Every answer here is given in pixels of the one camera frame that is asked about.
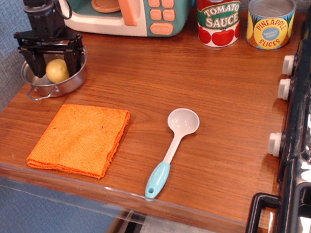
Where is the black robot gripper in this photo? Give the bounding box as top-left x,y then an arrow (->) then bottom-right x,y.
14,4 -> 84,78

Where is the yellow toy potato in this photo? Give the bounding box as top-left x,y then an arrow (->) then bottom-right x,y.
45,58 -> 70,83

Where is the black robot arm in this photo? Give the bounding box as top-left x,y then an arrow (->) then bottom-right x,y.
14,0 -> 85,78

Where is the small steel pot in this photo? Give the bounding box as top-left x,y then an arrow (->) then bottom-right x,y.
21,55 -> 87,101

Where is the orange folded towel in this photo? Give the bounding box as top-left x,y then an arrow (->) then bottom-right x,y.
27,104 -> 130,179

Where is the teal toy microwave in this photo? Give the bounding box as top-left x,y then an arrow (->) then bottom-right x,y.
60,0 -> 195,37

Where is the tomato sauce can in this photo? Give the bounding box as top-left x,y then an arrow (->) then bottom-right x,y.
196,0 -> 241,48

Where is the pineapple slices can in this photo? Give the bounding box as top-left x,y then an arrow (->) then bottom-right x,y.
246,0 -> 296,50

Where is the white stove knob middle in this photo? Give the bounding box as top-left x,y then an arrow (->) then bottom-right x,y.
277,78 -> 291,101

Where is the white stove knob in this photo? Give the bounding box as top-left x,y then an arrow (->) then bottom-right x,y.
277,78 -> 291,101
282,55 -> 295,76
267,132 -> 283,157

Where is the white stove knob rear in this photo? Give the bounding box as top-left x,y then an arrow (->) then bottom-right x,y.
282,55 -> 295,76

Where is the white stove knob front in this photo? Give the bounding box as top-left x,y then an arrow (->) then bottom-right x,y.
267,132 -> 283,157

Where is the white ladle teal handle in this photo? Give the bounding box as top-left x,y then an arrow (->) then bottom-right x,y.
144,108 -> 200,199

